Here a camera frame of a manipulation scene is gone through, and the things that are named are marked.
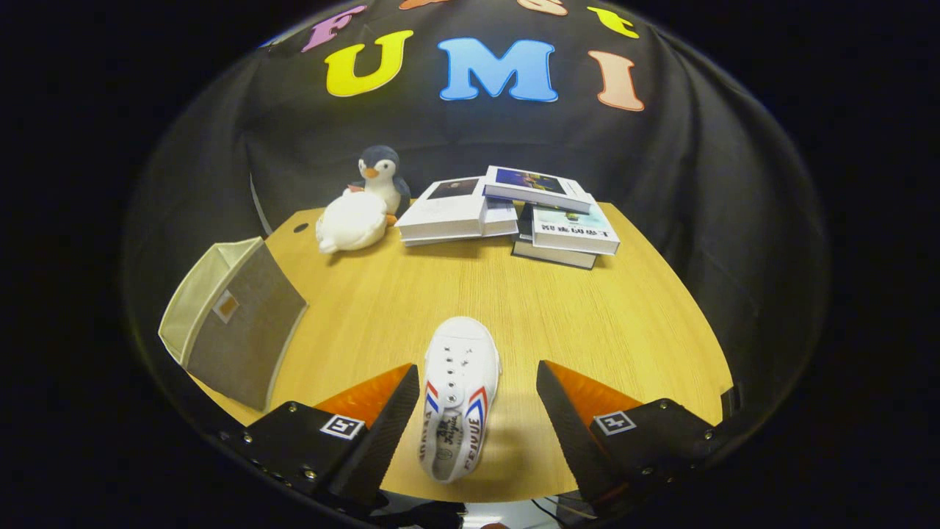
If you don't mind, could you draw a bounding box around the white plush toy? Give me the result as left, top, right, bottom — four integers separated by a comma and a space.
316, 190, 390, 255

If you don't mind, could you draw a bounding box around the blue cover book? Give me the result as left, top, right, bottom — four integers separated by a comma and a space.
482, 165, 593, 214

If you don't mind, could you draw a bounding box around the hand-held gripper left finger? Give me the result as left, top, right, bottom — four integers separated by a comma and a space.
217, 362, 421, 515

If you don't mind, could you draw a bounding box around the plain white book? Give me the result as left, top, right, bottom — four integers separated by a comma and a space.
402, 197, 519, 248

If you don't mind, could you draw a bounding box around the dark grey book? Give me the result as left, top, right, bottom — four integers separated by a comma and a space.
512, 204, 597, 270

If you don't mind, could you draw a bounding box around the white shoe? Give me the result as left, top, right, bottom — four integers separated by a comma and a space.
419, 317, 502, 483

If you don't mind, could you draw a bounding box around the white book dark photo cover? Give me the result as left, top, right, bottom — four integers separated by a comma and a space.
395, 176, 489, 242

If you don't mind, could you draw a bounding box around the teal cover book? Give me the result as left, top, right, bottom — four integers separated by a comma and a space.
531, 192, 621, 256

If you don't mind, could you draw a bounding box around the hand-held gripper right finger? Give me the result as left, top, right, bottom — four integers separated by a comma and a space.
536, 360, 724, 515

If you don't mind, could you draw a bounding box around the grey fabric storage box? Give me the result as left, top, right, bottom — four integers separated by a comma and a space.
159, 237, 308, 412

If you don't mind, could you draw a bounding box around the penguin plush toy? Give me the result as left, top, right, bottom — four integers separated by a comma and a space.
345, 145, 412, 217

